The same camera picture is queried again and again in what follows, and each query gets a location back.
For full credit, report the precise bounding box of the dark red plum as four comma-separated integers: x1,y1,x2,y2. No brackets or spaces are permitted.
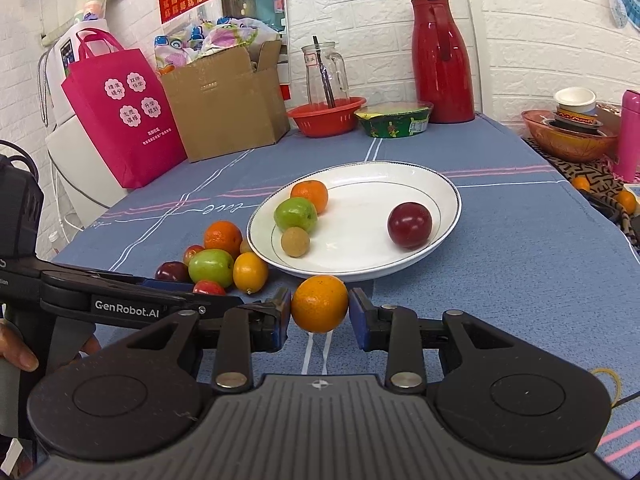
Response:
387,202,433,249
155,261,191,283

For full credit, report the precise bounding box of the yellow orange citrus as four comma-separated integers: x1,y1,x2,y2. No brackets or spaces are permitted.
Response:
232,252,269,295

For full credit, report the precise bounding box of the red apple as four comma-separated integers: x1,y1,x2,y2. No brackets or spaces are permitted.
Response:
192,280,227,296
182,244,204,266

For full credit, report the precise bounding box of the green apple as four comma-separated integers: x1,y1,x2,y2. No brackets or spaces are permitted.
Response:
273,197,318,233
188,249,234,288

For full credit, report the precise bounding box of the small orange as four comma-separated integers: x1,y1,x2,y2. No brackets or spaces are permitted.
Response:
291,275,348,333

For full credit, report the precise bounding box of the brown kiwi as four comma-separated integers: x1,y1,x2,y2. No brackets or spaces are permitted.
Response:
240,240,252,254
281,226,310,258

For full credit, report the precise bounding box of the large orange back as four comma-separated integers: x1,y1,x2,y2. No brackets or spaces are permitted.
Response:
203,220,243,259

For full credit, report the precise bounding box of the dark red plum front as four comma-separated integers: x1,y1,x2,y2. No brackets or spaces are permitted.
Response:
387,202,433,249

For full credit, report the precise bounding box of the orange front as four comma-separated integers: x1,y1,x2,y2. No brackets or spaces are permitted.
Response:
290,180,329,214

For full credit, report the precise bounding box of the person left hand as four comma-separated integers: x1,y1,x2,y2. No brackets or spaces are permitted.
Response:
0,318,101,373

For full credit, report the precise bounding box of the white round plate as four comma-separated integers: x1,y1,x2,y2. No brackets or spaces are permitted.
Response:
246,160,462,282

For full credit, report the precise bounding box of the blue striped tablecloth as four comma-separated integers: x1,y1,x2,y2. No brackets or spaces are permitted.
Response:
60,116,639,477

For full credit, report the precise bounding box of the pink gift bag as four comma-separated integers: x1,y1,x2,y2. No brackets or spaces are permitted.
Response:
62,27,186,190

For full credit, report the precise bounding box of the brown cardboard box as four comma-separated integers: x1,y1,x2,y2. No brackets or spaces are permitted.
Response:
160,40,290,162

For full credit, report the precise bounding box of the red plastic basin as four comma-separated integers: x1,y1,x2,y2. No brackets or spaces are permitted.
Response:
288,96,367,139

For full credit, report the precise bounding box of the green foil bowl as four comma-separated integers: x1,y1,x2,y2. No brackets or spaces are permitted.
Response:
355,102,433,139

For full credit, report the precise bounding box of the clear glass pitcher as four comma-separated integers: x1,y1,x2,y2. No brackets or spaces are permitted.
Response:
302,36,349,107

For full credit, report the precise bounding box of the floral cloth in box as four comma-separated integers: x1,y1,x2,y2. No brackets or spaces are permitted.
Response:
154,16,281,75

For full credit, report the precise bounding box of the brown wooden bowl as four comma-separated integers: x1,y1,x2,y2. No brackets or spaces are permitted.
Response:
521,110,618,162

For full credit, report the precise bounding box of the red thermos jug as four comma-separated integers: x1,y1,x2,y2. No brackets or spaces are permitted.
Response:
411,0,475,124

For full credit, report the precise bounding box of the pink thermos bottle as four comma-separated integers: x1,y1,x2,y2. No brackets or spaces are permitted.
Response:
613,90,640,182

